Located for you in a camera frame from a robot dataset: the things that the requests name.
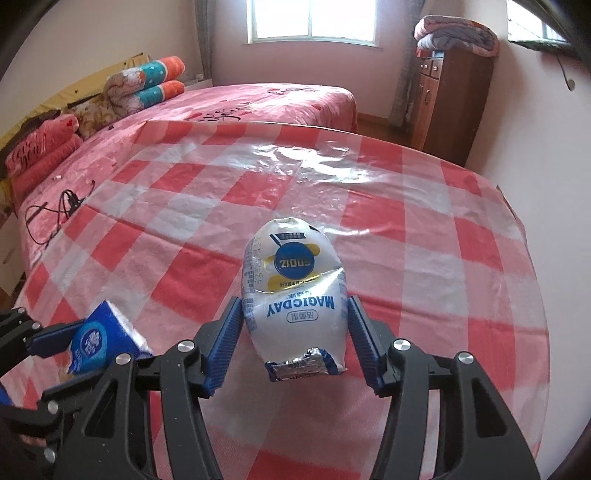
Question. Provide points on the blue cardboard box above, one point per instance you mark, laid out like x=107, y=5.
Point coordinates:
x=99, y=344

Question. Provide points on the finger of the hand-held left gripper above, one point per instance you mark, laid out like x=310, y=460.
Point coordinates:
x=51, y=339
x=69, y=392

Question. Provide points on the golden floral pillow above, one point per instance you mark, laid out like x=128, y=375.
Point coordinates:
x=94, y=117

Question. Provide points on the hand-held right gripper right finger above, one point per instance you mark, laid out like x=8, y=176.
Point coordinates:
x=367, y=350

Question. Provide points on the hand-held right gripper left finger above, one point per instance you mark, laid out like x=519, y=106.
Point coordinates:
x=224, y=350

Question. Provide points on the bed with pink sheet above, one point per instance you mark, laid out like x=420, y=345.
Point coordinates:
x=231, y=101

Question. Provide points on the red white checkered cloth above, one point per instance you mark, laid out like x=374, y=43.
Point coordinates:
x=415, y=277

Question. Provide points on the grey curtain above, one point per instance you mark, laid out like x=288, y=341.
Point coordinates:
x=408, y=83
x=204, y=41

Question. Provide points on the bright glass window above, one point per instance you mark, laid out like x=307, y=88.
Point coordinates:
x=314, y=21
x=535, y=21

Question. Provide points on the folded patterned blanket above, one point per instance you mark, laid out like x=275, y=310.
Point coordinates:
x=457, y=37

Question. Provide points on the yellow cardboard headboard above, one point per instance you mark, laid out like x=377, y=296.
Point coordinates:
x=55, y=99

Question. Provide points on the brown wooden cabinet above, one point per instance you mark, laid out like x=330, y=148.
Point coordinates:
x=450, y=106

